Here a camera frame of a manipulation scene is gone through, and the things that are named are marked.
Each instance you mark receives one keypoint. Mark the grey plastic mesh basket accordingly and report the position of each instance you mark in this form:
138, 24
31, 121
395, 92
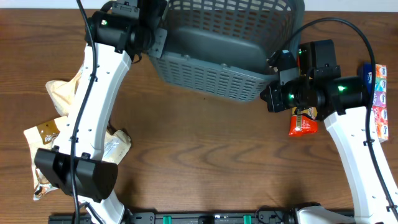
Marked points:
222, 47

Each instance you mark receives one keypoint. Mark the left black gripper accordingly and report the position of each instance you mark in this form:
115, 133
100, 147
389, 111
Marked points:
145, 50

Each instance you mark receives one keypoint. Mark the orange San Remo spaghetti pack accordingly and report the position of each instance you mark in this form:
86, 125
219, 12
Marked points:
303, 122

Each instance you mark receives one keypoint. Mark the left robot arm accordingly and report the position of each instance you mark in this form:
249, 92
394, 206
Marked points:
116, 37

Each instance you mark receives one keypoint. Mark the white brown snack bag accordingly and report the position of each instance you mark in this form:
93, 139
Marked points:
42, 136

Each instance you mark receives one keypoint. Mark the beige pouch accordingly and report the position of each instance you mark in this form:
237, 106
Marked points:
62, 93

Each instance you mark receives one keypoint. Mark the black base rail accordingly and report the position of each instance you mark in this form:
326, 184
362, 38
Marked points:
262, 216

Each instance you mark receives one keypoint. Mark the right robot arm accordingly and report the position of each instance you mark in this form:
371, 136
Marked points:
312, 79

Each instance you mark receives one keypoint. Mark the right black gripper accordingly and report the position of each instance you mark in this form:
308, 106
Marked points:
272, 93

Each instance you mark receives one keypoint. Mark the Kleenex tissue multipack box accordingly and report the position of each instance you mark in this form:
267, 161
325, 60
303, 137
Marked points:
379, 101

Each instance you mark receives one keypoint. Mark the kraft paper zip pouch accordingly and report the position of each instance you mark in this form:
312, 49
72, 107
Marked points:
116, 145

